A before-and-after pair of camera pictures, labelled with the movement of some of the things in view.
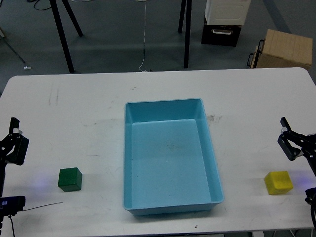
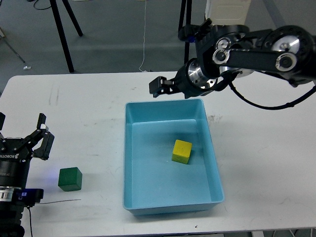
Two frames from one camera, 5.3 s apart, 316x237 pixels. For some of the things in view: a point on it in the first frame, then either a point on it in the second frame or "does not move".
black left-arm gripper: (18, 154) -> (16, 153)
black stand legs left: (66, 4) does not move
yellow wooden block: (278, 182) -> (181, 151)
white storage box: (226, 12) does not move
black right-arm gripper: (307, 143) -> (190, 79)
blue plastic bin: (170, 165) does not move
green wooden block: (70, 179) does not move
